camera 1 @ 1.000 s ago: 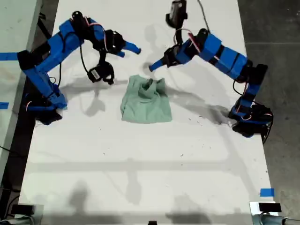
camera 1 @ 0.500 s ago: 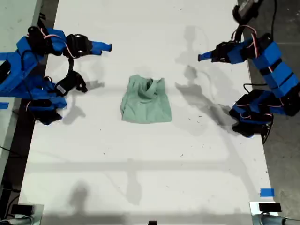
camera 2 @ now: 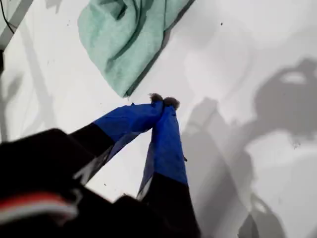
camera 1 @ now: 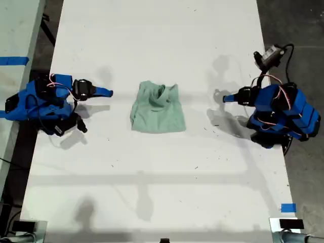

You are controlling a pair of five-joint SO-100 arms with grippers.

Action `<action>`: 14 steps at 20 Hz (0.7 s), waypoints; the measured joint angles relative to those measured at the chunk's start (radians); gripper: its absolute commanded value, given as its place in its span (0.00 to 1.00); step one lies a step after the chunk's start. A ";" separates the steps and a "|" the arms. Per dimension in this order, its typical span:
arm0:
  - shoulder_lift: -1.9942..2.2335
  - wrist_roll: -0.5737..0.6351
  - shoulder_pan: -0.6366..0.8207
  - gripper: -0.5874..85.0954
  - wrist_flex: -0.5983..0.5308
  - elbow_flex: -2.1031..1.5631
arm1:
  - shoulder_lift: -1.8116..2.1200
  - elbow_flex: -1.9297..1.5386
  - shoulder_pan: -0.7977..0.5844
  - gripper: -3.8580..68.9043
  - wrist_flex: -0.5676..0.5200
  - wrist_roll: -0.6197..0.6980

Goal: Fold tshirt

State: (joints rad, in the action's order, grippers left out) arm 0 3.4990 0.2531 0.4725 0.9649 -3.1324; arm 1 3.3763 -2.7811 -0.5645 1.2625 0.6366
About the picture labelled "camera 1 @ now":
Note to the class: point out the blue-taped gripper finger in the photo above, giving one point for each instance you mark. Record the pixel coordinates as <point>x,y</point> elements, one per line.
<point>231,96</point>
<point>103,94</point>
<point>231,100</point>
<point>103,89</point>

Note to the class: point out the pale green T-shirt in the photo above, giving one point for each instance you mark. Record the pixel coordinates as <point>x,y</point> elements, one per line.
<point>159,116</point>

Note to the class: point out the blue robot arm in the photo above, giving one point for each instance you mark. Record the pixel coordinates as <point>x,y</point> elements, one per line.
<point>291,111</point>
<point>50,106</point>

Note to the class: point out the black table clamp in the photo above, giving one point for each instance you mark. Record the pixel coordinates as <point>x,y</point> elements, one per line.
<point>288,144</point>

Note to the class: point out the black metal bar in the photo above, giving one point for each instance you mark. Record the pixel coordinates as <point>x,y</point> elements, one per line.
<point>49,30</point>

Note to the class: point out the long blue tape strip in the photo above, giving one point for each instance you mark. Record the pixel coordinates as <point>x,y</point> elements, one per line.
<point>15,61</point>

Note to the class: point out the short blue tape strip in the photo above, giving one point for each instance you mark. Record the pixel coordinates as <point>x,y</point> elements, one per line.
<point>2,114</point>

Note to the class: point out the pale side table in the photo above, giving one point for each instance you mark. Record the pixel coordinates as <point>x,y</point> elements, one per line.
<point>15,30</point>

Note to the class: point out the square blue tape patch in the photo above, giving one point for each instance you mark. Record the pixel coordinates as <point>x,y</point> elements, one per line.
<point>288,207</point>

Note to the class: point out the small black box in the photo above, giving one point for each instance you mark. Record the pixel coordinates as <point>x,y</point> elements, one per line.
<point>291,224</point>
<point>24,226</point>

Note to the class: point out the small black object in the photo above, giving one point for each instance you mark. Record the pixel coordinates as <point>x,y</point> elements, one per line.
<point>164,240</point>

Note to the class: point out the black camera stalk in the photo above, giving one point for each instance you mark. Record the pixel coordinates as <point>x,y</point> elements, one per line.
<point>260,78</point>
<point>78,124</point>

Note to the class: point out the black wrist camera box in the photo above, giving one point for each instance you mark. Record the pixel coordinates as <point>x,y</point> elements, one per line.
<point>58,130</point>
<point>269,57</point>

